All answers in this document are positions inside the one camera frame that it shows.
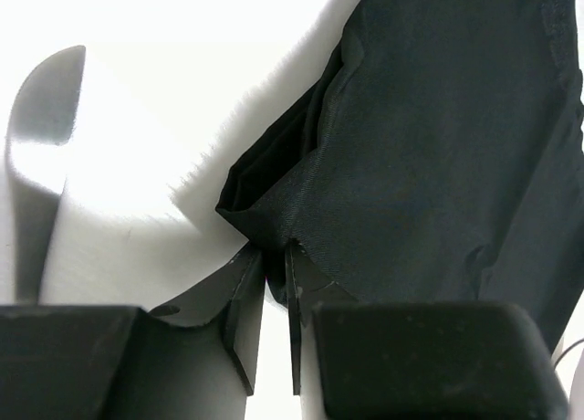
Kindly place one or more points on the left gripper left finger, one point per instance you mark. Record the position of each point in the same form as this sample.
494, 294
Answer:
232, 296

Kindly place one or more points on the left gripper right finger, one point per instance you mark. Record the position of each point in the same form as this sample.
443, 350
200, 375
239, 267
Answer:
306, 287

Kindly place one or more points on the black cloth placemat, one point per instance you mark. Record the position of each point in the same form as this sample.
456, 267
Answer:
439, 157

